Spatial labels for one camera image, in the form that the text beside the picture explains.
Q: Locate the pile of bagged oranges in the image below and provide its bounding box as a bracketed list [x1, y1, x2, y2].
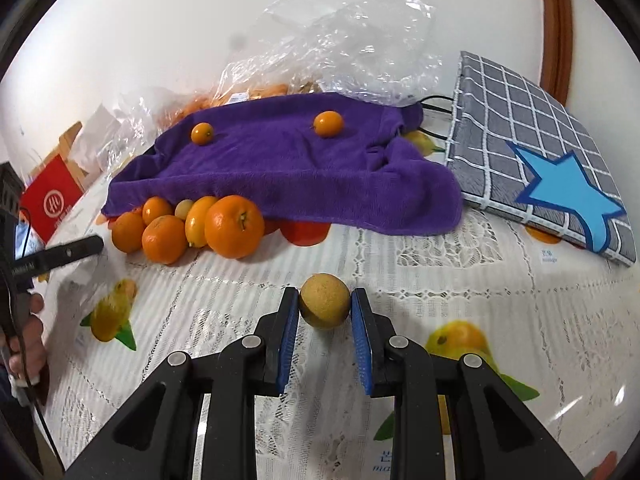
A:
[172, 84, 291, 123]

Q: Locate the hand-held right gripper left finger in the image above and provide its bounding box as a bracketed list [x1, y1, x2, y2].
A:
[64, 287, 300, 480]

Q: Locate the small clear plastic bag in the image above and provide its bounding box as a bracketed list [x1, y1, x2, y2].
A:
[95, 87, 201, 171]

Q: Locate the person's left hand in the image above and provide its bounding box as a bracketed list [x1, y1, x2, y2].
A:
[0, 294, 49, 401]

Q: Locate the red box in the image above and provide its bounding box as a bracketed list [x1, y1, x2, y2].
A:
[22, 154, 83, 243]

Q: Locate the large clear plastic bag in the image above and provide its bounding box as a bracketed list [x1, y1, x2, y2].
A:
[215, 0, 443, 108]

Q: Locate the grey checked cushion blue star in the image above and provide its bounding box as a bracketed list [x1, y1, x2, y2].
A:
[445, 51, 640, 266]

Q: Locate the black cable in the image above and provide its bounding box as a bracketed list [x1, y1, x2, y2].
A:
[417, 95, 458, 141]
[30, 385, 66, 473]

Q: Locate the medium orange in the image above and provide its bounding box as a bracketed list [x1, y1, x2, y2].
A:
[142, 196, 174, 226]
[141, 215, 189, 265]
[110, 212, 147, 254]

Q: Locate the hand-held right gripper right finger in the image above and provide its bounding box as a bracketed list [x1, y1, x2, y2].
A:
[351, 288, 583, 480]

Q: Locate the brown longan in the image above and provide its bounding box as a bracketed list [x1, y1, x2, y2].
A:
[299, 273, 351, 331]

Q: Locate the large orange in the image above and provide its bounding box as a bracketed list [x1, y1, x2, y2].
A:
[204, 195, 266, 260]

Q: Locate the purple towel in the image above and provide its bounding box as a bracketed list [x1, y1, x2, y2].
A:
[100, 92, 463, 236]

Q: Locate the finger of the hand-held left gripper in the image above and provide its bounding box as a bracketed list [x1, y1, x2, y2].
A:
[12, 236, 104, 278]

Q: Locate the oval orange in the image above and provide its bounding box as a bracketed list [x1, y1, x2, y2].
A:
[184, 196, 219, 249]

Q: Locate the cardboard box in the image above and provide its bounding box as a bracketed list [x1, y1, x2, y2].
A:
[57, 121, 88, 181]

